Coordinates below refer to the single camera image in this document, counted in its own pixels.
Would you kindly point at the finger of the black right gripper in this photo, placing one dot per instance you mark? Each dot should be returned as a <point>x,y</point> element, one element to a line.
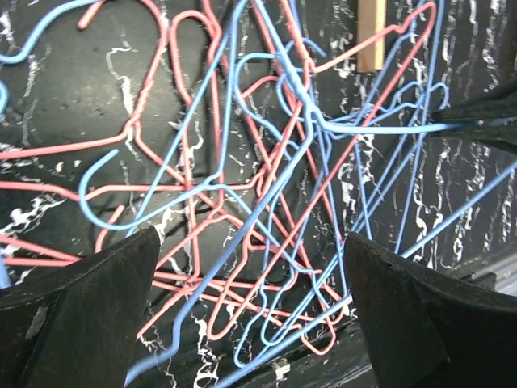
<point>502,137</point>
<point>495,104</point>

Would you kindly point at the tangled pink wire hangers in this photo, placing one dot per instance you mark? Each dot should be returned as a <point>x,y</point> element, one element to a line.
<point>214,182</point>

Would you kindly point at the light blue wire hanger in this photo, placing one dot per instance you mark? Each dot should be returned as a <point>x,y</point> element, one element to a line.
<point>355,123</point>

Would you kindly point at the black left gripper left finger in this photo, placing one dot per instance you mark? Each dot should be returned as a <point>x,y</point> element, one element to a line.
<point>77,326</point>

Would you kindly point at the wooden clothes rack frame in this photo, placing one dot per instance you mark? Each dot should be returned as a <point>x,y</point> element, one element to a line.
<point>371,18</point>

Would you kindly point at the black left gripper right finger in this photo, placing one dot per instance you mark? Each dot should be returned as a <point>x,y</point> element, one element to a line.
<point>423,328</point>

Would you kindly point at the tangled blue wire hangers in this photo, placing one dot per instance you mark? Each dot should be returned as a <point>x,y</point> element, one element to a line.
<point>442,202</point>

